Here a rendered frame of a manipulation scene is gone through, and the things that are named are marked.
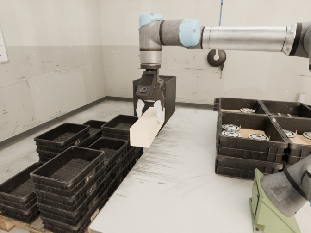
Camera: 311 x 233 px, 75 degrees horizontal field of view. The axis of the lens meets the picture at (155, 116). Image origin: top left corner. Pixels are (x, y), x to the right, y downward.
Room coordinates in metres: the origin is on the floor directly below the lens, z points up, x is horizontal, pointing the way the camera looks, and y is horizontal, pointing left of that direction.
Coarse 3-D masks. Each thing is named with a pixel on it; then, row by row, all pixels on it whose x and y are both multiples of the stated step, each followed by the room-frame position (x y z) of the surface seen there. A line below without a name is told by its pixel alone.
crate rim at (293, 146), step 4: (272, 116) 1.17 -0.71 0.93; (276, 116) 1.17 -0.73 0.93; (280, 116) 1.17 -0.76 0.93; (284, 116) 1.17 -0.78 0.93; (276, 124) 1.04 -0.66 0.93; (280, 128) 0.99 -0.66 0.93; (284, 132) 0.93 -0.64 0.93; (288, 140) 0.84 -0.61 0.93; (288, 144) 0.82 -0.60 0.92; (292, 144) 0.81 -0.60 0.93; (296, 144) 0.80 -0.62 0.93; (300, 144) 0.80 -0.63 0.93; (304, 144) 0.80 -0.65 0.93; (292, 148) 0.80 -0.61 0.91; (296, 148) 0.80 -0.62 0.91; (300, 148) 0.79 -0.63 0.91; (304, 148) 0.79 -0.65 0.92; (308, 148) 0.79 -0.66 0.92
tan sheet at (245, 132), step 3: (240, 129) 1.20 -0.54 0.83; (243, 129) 1.20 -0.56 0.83; (246, 129) 1.20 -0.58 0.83; (249, 129) 1.20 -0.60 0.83; (240, 132) 1.16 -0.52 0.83; (243, 132) 1.16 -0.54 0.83; (246, 132) 1.16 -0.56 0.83; (249, 132) 1.16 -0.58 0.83; (252, 132) 1.16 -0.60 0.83; (255, 132) 1.16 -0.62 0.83; (258, 132) 1.16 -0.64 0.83; (261, 132) 1.16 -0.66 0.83; (243, 135) 1.11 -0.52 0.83; (246, 135) 1.11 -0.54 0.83
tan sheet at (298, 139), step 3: (297, 135) 1.11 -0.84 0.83; (300, 135) 1.11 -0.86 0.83; (297, 138) 1.07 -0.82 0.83; (300, 138) 1.07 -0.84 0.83; (294, 141) 1.03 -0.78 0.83; (297, 141) 1.03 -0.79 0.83; (300, 141) 1.03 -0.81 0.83; (303, 141) 1.03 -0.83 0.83; (306, 144) 1.00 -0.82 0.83; (309, 144) 1.00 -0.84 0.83
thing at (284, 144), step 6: (240, 114) 1.22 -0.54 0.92; (246, 114) 1.21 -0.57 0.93; (252, 114) 1.21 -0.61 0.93; (270, 120) 1.10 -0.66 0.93; (276, 126) 1.01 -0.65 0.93; (222, 138) 0.89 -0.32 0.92; (228, 138) 0.88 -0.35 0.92; (234, 138) 0.87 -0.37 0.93; (240, 138) 0.86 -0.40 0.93; (246, 138) 0.86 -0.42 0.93; (282, 138) 0.86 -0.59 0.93; (252, 144) 0.85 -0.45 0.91; (258, 144) 0.84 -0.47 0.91; (264, 144) 0.83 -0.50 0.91; (270, 144) 0.83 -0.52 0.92; (276, 144) 0.82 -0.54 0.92; (282, 144) 0.81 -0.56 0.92
